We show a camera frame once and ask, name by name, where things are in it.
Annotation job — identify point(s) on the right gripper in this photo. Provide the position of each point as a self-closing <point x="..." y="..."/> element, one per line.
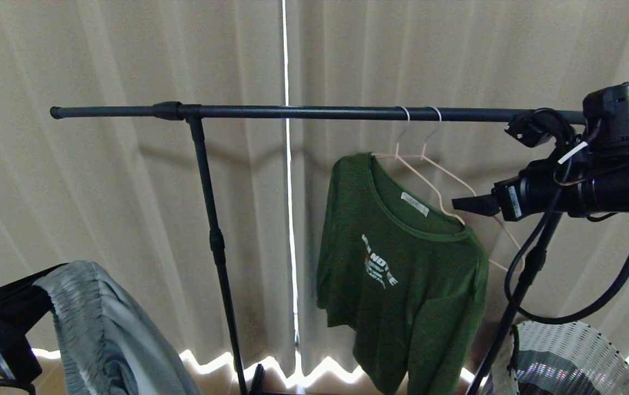
<point x="611" y="189"/>

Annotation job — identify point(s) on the pink clothes hanger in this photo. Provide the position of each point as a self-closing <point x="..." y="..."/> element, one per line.
<point x="397" y="149"/>
<point x="423" y="151"/>

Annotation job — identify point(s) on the green long-sleeved shirt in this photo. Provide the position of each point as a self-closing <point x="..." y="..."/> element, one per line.
<point x="419" y="307"/>

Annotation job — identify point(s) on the pale grey shorts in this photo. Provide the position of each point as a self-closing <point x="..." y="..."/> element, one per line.
<point x="111" y="340"/>

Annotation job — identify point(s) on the white laundry basket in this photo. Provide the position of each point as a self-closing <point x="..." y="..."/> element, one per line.
<point x="567" y="340"/>

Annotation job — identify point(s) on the black clothes rack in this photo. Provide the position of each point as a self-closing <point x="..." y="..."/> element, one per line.
<point x="237" y="112"/>

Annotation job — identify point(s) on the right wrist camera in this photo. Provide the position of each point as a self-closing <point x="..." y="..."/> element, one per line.
<point x="528" y="129"/>

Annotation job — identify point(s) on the beige curtain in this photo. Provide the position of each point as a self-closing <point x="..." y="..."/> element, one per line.
<point x="100" y="219"/>

